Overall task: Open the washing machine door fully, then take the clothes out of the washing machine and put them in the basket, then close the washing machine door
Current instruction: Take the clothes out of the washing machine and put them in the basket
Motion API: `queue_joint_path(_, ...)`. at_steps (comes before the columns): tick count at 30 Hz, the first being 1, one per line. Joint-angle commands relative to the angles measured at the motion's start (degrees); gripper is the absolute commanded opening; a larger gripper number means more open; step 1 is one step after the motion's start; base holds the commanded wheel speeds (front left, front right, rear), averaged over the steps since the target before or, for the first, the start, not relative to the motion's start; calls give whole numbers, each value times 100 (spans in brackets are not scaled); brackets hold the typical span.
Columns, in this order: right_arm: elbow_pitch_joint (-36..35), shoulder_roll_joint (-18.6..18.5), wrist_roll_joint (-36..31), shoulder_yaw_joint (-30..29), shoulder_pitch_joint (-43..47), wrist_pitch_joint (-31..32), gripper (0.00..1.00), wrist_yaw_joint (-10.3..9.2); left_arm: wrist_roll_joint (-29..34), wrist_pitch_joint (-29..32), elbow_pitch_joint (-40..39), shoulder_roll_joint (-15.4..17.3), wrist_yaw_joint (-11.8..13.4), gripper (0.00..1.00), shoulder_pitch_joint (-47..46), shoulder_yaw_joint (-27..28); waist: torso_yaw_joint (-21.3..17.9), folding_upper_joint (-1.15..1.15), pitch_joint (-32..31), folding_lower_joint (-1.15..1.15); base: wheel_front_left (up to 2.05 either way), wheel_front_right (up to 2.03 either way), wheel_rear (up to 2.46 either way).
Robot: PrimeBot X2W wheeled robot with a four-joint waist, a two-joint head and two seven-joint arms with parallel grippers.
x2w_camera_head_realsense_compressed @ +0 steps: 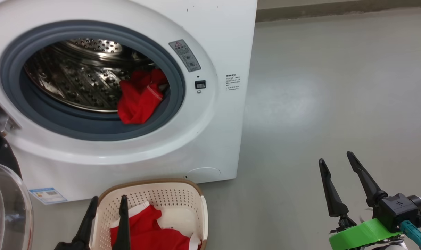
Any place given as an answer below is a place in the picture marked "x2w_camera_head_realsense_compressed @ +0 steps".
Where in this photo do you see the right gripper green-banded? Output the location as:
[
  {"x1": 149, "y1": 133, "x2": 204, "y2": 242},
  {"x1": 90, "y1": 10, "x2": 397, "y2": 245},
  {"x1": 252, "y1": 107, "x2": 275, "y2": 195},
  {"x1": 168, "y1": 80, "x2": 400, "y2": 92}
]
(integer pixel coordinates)
[{"x1": 318, "y1": 151, "x2": 404, "y2": 250}]

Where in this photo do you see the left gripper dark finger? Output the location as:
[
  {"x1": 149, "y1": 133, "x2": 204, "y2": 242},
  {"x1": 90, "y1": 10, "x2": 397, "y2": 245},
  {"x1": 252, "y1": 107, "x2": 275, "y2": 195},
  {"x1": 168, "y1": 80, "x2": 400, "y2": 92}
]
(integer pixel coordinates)
[
  {"x1": 112, "y1": 194, "x2": 131, "y2": 250},
  {"x1": 71, "y1": 196, "x2": 99, "y2": 250}
]

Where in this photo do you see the red and white garment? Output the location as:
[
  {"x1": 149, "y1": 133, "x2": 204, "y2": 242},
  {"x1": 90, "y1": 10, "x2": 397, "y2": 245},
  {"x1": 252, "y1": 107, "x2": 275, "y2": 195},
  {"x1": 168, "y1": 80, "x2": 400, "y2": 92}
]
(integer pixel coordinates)
[{"x1": 109, "y1": 200, "x2": 203, "y2": 250}]

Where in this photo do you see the dark glass washing machine door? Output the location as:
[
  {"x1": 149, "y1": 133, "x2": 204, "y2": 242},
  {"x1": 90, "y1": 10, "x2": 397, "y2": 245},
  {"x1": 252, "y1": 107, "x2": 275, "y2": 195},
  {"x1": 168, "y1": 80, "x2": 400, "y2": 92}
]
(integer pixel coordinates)
[{"x1": 0, "y1": 91, "x2": 34, "y2": 250}]

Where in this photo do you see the plain red garment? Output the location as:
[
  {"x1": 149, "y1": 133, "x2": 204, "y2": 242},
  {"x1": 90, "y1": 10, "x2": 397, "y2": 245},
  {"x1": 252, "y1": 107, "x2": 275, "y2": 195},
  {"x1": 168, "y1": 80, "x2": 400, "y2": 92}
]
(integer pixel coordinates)
[{"x1": 117, "y1": 68, "x2": 169, "y2": 125}]

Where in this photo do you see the cream perforated laundry basket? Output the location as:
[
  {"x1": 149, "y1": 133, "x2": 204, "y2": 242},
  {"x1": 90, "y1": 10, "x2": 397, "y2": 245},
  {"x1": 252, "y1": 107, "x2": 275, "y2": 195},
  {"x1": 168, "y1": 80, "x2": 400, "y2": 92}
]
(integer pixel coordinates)
[{"x1": 90, "y1": 178, "x2": 209, "y2": 250}]

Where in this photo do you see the grey rubber door gasket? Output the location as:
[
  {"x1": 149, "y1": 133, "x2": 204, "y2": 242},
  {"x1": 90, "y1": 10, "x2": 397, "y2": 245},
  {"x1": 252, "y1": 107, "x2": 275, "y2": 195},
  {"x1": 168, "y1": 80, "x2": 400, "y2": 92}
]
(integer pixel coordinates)
[{"x1": 0, "y1": 20, "x2": 186, "y2": 142}]

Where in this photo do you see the white washing machine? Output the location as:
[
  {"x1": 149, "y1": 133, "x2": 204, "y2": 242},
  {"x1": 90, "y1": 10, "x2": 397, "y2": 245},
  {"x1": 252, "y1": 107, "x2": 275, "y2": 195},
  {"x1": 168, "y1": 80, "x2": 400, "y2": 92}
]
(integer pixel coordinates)
[{"x1": 0, "y1": 0, "x2": 258, "y2": 205}]

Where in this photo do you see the blue energy label sticker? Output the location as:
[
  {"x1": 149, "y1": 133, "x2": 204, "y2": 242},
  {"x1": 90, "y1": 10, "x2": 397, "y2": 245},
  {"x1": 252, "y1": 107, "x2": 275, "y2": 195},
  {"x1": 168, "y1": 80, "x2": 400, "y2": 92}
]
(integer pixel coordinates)
[{"x1": 28, "y1": 187, "x2": 68, "y2": 205}]

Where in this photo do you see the steel washer drum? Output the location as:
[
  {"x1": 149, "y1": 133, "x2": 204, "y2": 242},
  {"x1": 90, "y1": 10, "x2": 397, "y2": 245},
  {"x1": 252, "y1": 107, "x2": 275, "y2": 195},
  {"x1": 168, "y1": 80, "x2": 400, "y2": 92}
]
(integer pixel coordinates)
[{"x1": 23, "y1": 37, "x2": 162, "y2": 113}]

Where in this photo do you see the grey warning label sticker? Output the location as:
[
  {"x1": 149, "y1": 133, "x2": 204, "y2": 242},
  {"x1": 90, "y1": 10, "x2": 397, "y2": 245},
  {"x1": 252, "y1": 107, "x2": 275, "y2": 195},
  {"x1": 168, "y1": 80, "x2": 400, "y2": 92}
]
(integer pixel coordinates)
[{"x1": 168, "y1": 39, "x2": 201, "y2": 73}]

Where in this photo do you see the right teal cable connector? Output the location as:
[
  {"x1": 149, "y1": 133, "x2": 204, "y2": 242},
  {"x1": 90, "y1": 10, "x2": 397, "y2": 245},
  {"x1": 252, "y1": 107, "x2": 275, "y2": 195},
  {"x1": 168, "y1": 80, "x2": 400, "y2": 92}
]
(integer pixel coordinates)
[{"x1": 399, "y1": 220, "x2": 421, "y2": 250}]

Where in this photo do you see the grey wall baseboard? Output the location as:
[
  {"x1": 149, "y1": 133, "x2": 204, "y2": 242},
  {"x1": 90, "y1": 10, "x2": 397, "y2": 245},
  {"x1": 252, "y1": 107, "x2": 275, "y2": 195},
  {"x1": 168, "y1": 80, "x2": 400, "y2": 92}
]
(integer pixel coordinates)
[{"x1": 256, "y1": 0, "x2": 421, "y2": 23}]

